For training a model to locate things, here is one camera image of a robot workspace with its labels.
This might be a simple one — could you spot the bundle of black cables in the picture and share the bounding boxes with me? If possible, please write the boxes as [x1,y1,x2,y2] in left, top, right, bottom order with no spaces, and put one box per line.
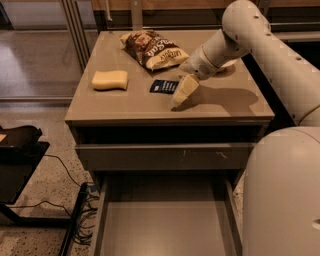
[72,193,101,247]

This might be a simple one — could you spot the top drawer front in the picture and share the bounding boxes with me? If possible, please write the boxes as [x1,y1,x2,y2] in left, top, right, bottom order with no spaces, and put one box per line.
[75,143,255,171]

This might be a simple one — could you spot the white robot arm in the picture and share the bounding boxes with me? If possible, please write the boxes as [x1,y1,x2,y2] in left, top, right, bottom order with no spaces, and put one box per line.
[171,0,320,256]

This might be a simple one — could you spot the dark blue rxbar wrapper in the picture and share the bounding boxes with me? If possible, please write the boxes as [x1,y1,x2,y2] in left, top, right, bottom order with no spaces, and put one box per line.
[150,80,179,94]

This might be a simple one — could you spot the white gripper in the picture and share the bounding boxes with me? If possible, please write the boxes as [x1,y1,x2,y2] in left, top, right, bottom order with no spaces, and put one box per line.
[171,46,218,108]

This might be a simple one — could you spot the black power strip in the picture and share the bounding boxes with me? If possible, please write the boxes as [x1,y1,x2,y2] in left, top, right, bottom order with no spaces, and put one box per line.
[58,182,88,256]

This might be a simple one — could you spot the open middle drawer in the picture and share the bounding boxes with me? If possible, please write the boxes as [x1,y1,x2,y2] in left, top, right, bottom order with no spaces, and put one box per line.
[89,175,242,256]

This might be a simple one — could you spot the black cable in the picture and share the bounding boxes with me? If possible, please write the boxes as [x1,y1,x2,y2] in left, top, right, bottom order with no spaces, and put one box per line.
[44,153,83,188]

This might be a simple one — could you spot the white paper bowl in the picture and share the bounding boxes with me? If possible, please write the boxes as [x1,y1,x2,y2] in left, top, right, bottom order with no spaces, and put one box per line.
[217,59,237,73]

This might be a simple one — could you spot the grey drawer cabinet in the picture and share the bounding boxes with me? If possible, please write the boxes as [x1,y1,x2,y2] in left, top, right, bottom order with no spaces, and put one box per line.
[65,31,274,181]

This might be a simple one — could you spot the dark object on table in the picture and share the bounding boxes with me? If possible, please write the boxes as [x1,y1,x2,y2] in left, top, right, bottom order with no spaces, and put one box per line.
[0,125,42,149]

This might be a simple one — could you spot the yellow sponge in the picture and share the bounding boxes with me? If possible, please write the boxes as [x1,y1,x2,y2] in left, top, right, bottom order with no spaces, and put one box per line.
[92,70,128,90]

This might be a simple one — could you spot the brown chip bag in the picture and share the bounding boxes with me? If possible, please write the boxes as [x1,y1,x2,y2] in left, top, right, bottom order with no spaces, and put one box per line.
[120,30,189,71]

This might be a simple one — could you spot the black side table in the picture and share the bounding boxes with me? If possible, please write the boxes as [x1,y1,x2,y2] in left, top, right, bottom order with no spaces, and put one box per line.
[0,142,72,230]

